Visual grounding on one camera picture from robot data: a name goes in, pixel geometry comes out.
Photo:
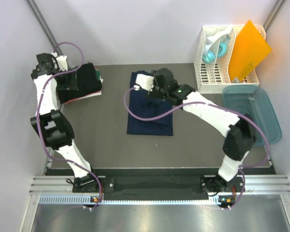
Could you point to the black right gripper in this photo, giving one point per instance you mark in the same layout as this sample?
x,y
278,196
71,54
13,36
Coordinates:
x,y
154,84

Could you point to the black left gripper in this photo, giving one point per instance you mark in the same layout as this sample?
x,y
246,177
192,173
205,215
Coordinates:
x,y
69,84

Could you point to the navy blue t shirt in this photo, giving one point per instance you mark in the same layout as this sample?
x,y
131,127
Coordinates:
x,y
143,106

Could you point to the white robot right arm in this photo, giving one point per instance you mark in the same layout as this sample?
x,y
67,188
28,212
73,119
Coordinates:
x,y
239,133

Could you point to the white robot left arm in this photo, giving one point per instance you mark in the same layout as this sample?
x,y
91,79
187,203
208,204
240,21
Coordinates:
x,y
53,128

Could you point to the folded black t shirt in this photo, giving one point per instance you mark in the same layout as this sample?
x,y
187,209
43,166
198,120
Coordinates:
x,y
87,85

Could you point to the folded green t shirt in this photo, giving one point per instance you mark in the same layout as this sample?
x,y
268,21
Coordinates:
x,y
93,71

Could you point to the white slotted file organizer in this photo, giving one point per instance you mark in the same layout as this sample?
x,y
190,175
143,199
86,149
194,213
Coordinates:
x,y
213,77

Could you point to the folded red t shirt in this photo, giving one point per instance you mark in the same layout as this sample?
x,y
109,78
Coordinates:
x,y
98,93

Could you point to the teal headphones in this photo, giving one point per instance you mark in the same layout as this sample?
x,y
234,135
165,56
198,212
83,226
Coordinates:
x,y
216,45

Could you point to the orange plastic folder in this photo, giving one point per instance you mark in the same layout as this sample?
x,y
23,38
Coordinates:
x,y
249,50

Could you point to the translucent teal plastic bin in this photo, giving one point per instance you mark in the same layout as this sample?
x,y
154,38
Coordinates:
x,y
253,100

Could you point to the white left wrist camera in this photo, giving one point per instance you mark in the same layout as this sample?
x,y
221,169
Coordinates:
x,y
62,61

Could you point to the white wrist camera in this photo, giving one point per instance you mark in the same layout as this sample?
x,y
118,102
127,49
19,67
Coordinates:
x,y
145,82
62,61

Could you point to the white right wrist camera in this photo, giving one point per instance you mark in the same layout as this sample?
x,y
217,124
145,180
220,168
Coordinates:
x,y
145,82

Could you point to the left aluminium corner post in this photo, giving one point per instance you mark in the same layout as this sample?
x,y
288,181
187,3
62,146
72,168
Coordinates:
x,y
43,24

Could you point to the aluminium corner post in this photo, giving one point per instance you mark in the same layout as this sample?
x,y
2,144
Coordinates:
x,y
273,14
43,24

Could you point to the aluminium frame rail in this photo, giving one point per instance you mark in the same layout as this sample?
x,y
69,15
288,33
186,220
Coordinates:
x,y
160,201

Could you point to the right aluminium corner post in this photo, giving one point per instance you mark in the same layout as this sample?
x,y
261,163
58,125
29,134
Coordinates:
x,y
273,14

